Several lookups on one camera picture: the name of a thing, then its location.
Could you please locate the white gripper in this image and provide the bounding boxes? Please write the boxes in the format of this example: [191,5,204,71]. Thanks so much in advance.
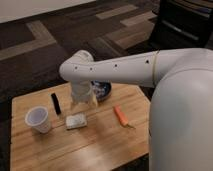
[70,82,98,109]

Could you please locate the white sponge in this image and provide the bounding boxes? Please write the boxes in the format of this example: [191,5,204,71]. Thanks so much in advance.
[65,113,87,129]

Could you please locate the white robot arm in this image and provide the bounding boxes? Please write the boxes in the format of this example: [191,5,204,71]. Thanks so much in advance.
[59,48,213,171]

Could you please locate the dark blue bowl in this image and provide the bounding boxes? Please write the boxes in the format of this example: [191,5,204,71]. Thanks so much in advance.
[92,81,112,101]

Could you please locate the black marker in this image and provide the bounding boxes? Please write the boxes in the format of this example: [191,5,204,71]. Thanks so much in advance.
[51,93,61,115]

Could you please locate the orange carrot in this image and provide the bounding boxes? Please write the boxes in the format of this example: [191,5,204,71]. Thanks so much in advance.
[113,106,131,127]

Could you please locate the white plastic cup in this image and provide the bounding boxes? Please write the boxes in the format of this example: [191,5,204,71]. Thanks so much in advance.
[25,106,51,133]

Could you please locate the black chair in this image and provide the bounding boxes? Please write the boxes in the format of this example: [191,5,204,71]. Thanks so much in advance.
[148,0,213,50]

